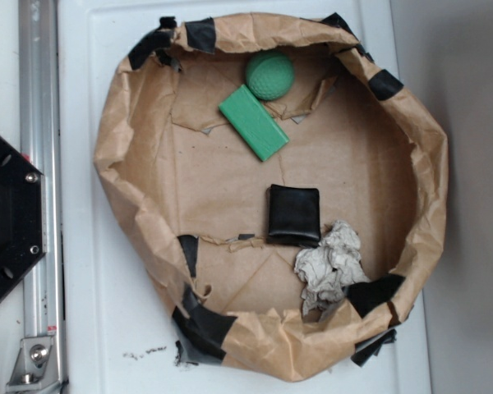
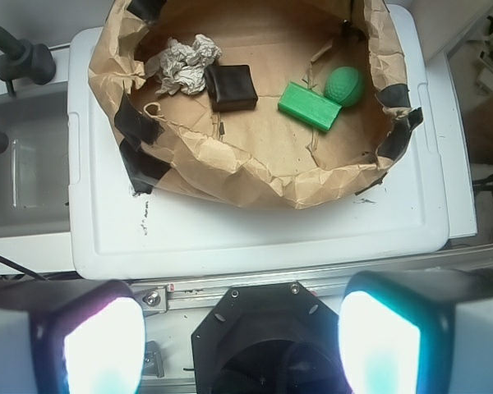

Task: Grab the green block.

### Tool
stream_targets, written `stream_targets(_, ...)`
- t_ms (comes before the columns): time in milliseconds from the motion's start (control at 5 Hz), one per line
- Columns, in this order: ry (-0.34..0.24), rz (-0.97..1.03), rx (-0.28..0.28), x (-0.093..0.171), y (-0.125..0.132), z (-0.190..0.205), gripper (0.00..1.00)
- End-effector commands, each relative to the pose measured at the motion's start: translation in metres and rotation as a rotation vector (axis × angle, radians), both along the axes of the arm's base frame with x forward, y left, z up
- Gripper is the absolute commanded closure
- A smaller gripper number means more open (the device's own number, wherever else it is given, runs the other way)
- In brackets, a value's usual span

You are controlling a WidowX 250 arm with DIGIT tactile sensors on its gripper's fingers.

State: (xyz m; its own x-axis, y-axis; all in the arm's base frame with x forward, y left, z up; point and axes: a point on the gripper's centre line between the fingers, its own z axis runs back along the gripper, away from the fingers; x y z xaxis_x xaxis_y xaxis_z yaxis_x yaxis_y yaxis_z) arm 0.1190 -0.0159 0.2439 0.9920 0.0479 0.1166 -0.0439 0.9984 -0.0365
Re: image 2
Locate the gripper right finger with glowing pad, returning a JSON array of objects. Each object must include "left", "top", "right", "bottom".
[{"left": 338, "top": 268, "right": 493, "bottom": 393}]

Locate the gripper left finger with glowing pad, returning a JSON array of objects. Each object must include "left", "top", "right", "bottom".
[{"left": 0, "top": 279, "right": 145, "bottom": 393}]

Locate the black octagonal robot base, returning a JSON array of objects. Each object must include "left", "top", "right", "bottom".
[{"left": 191, "top": 282, "right": 352, "bottom": 393}]

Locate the green rectangular block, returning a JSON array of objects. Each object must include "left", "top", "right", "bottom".
[{"left": 278, "top": 82, "right": 342, "bottom": 133}]

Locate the black rectangular block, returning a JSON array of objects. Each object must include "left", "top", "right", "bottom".
[{"left": 204, "top": 64, "right": 258, "bottom": 112}]

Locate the white plastic bin lid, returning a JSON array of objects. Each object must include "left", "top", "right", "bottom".
[{"left": 67, "top": 5, "right": 449, "bottom": 279}]

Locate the grey sink basin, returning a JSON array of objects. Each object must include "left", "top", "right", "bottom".
[{"left": 0, "top": 82, "right": 70, "bottom": 238}]

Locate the green dimpled ball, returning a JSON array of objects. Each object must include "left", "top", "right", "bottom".
[{"left": 324, "top": 66, "right": 365, "bottom": 108}]

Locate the brown paper bag tray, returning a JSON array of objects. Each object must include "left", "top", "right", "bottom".
[{"left": 89, "top": 1, "right": 423, "bottom": 209}]

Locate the dark grey faucet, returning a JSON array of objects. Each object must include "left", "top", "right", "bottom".
[{"left": 0, "top": 26, "right": 57, "bottom": 97}]

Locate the crumpled white paper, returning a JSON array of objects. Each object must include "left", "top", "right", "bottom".
[{"left": 145, "top": 34, "right": 222, "bottom": 96}]

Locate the aluminium extrusion rail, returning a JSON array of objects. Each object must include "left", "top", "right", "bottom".
[{"left": 131, "top": 244, "right": 493, "bottom": 315}]

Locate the black cable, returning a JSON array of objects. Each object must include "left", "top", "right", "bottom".
[{"left": 0, "top": 250, "right": 50, "bottom": 282}]

